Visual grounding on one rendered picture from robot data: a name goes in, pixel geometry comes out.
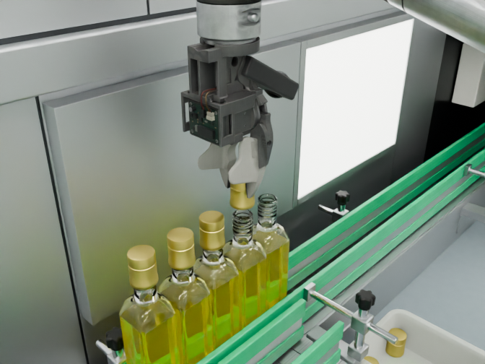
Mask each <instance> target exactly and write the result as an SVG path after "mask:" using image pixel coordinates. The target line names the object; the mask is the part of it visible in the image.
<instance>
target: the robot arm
mask: <svg viewBox="0 0 485 364"><path fill-rule="evenodd" d="M383 1H386V2H388V3H389V4H391V5H393V6H395V7H397V8H399V9H401V10H403V11H404V12H406V13H408V14H410V15H412V16H414V17H416V18H418V19H420V20H421V21H423V22H426V23H427V24H429V25H431V26H433V27H436V28H437V29H438V30H441V31H443V32H444V33H447V34H448V35H451V36H453V37H454V38H456V39H458V40H460V41H462V42H464V43H466V44H468V45H469V46H471V47H473V48H475V49H477V50H479V51H481V52H483V53H485V0H383ZM196 16H197V33H198V35H199V36H200V43H197V44H193V45H187V49H188V76H189V90H186V91H183V92H181V93H180V95H181V108H182V120H183V132H186V131H190V134H191V135H194V136H195V137H198V138H200V139H203V140H206V141H208V142H211V144H210V146H209V148H208V149H207V150H206V151H205V152H204V153H203V154H202V155H201V156H200V157H199V159H198V167H199V168H200V169H201V170H209V169H218V168H219V170H220V173H221V176H222V180H223V182H224V185H225V187H226V188H230V184H240V183H245V184H246V191H247V198H249V199H250V198H251V197H253V196H254V194H255V193H256V191H257V190H258V187H259V186H260V184H261V181H262V179H263V175H264V173H265V170H266V166H267V165H268V162H269V159H270V156H271V151H272V147H273V142H274V135H273V129H272V125H271V114H270V113H268V109H267V104H266V103H267V102H268V101H267V99H266V98H265V96H264V95H263V90H265V92H266V94H267V95H269V96H270V97H272V98H286V99H289V100H293V99H294V97H295V95H296V93H297V91H298V88H299V84H298V83H297V82H295V81H294V80H292V79H290V78H289V77H288V75H287V74H285V73H284V72H282V71H276V70H275V69H272V68H271V67H270V66H267V65H266V64H264V63H262V62H261V61H259V60H257V59H256V58H253V57H252V56H248V55H250V54H254V53H257V52H258V51H259V50H260V38H259V35H260V34H261V0H196ZM259 87H260V88H261V89H260V88H259ZM185 103H188V109H189V121H188V122H186V117H185ZM247 134H250V137H248V136H245V135H247ZM243 136H244V137H243ZM238 142H239V145H238V155H239V156H238V159H237V157H236V154H235V149H236V146H237V144H238ZM236 159H237V162H236Z"/></svg>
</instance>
